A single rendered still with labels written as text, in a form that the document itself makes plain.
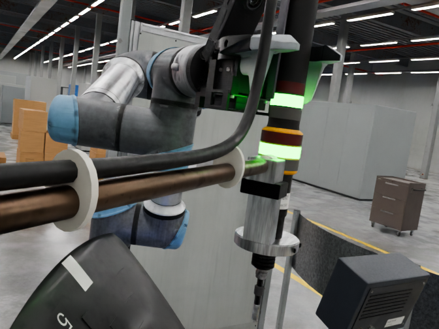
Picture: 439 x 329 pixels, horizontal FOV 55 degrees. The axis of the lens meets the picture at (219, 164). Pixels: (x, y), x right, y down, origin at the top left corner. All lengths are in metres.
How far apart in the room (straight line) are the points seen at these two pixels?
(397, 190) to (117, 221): 6.52
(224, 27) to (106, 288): 0.32
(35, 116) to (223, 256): 5.76
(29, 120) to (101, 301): 7.56
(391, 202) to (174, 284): 5.37
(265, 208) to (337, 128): 10.56
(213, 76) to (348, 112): 10.31
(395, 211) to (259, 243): 7.03
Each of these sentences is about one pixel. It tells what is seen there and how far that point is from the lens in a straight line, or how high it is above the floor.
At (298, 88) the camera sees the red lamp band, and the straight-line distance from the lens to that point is 0.44.
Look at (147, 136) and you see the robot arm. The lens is 0.64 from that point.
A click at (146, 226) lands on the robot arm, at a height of 1.26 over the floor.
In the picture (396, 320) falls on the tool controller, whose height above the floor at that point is 1.09.
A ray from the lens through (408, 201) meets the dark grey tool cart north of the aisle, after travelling 7.38.
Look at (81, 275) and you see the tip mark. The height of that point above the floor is 1.43.
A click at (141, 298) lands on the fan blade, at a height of 1.40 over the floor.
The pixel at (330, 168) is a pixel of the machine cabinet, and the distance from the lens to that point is 11.03.
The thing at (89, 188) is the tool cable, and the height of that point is 1.55.
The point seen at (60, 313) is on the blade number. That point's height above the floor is 1.42.
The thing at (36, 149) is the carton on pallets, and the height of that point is 0.56.
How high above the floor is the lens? 1.59
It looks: 7 degrees down
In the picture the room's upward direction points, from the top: 7 degrees clockwise
